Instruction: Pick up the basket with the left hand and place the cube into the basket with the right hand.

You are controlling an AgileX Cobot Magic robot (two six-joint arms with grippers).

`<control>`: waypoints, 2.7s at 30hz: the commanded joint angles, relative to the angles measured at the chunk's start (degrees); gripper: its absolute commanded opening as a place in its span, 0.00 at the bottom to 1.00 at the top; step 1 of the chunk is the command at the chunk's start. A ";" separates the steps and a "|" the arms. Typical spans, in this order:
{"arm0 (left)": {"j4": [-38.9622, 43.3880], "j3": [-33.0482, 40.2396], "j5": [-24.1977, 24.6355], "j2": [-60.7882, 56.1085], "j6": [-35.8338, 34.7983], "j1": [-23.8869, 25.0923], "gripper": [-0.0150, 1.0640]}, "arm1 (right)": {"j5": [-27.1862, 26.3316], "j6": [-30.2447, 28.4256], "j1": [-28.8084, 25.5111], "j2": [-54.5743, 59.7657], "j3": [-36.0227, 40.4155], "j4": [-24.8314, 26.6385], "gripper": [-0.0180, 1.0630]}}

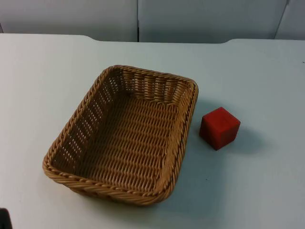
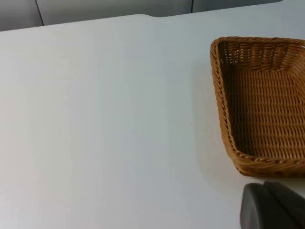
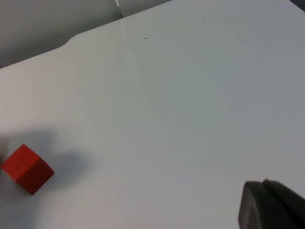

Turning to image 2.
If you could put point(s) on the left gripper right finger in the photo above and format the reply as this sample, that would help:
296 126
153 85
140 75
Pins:
293 205

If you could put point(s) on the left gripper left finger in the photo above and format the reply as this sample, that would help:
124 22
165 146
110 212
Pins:
257 210

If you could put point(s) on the pale brown wicker basket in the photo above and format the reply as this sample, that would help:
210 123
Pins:
267 112

